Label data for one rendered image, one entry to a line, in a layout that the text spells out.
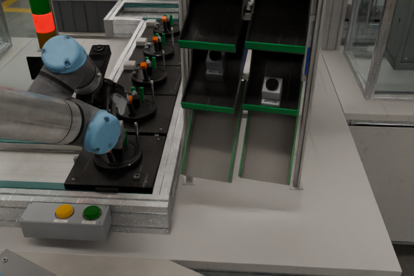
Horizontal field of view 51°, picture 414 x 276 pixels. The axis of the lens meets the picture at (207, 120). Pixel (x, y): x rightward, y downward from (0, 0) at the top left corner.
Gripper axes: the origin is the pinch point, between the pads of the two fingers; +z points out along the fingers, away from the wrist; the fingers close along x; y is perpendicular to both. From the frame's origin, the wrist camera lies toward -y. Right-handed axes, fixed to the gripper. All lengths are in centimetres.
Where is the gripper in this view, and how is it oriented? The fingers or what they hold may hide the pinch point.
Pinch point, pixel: (110, 98)
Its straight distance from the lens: 118.4
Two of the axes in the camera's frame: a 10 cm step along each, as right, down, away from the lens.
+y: -0.4, 9.6, -2.6
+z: 0.5, 2.7, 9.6
